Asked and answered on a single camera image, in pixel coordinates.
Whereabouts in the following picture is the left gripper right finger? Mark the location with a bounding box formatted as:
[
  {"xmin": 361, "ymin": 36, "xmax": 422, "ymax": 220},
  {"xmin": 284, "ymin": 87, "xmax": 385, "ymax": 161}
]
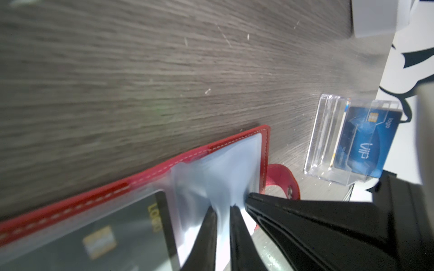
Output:
[{"xmin": 229, "ymin": 206, "xmax": 267, "ymax": 271}]

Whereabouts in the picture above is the black vip card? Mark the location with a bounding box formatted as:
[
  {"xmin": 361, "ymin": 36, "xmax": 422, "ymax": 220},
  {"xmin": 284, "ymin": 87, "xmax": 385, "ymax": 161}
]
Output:
[{"xmin": 1, "ymin": 190, "xmax": 180, "ymax": 271}]

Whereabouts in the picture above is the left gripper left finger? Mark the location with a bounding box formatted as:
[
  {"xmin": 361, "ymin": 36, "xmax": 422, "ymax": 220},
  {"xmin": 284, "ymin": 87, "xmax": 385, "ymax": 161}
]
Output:
[{"xmin": 181, "ymin": 206, "xmax": 218, "ymax": 271}]

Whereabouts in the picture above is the red leather card holder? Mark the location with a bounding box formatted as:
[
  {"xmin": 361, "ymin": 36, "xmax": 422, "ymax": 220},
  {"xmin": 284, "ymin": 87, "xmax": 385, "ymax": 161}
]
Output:
[{"xmin": 1, "ymin": 125, "xmax": 300, "ymax": 271}]

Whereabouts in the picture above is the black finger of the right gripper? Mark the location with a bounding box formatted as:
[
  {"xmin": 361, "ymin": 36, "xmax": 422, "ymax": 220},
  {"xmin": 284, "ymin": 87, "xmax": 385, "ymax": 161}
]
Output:
[{"xmin": 246, "ymin": 172, "xmax": 434, "ymax": 271}]

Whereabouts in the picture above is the blue vip card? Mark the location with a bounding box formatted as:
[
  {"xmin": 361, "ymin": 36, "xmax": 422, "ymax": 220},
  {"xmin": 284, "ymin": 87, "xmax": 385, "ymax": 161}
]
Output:
[{"xmin": 333, "ymin": 106, "xmax": 402, "ymax": 178}]

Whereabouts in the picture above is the white digital clock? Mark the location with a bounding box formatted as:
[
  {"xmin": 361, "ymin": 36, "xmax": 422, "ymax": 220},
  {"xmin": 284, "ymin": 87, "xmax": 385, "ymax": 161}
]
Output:
[{"xmin": 351, "ymin": 0, "xmax": 419, "ymax": 38}]

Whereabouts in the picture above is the clear acrylic card stand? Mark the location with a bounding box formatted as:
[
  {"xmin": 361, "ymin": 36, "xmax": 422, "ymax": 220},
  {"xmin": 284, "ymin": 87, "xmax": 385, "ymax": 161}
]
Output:
[{"xmin": 304, "ymin": 94, "xmax": 403, "ymax": 186}]

